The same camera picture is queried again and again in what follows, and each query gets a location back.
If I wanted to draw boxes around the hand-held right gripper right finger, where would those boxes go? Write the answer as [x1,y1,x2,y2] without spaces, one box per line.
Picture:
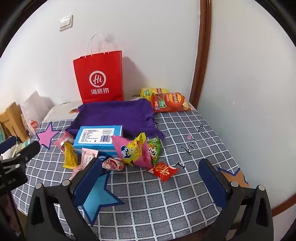
[198,159,274,241]

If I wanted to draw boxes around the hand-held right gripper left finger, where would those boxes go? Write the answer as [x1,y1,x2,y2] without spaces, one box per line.
[26,157,109,241]

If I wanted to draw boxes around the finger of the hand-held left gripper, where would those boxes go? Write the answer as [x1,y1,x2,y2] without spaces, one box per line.
[14,140,41,164]
[0,136,18,154]

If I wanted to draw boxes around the pink white candy packet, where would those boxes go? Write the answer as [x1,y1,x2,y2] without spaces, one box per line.
[69,162,87,183]

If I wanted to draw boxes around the light pink snack packet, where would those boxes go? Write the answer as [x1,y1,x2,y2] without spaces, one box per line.
[80,148,99,171]

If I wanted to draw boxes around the red white strawberry candy packet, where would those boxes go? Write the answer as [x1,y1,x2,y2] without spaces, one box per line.
[102,157,126,172]

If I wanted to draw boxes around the pink crinkled snack packet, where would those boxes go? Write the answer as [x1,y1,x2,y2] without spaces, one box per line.
[54,131,75,151]

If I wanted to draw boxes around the small red snack packet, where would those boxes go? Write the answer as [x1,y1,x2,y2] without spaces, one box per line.
[148,162,179,182]

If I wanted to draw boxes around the pink yellow triangular snack packet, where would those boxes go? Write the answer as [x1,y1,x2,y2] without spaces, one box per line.
[111,133,154,168]

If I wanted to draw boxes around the green triangular snack packet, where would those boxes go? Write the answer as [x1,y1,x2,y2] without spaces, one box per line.
[147,137,162,165]

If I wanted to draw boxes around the person's left forearm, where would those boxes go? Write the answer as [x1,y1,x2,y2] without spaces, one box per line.
[0,185,23,234]

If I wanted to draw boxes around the wooden furniture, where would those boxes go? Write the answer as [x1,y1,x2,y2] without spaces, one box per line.
[0,102,30,143]

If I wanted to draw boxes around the blue box with white label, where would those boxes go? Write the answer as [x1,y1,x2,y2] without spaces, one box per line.
[73,125,123,156]

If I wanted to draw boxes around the white plastic bag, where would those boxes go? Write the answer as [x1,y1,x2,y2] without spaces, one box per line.
[20,90,56,137]

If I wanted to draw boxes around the grey checked bed sheet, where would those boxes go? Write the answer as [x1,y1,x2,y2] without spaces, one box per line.
[10,108,250,241]

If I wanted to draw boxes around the purple towel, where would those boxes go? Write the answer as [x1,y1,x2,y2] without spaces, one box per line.
[65,98,166,139]

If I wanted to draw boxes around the red chips bag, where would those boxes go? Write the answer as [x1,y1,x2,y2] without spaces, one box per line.
[151,92,193,113]

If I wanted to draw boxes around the yellow chips bag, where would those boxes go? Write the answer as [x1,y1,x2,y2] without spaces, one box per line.
[139,87,169,99]

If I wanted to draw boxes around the red paper bag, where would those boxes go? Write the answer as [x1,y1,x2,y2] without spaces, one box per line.
[73,33,125,104]

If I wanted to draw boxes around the white light switch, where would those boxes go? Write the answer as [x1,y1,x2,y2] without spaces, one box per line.
[59,15,73,32]

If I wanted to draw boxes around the brown wooden door frame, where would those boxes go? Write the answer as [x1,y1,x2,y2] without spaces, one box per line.
[188,0,212,109]

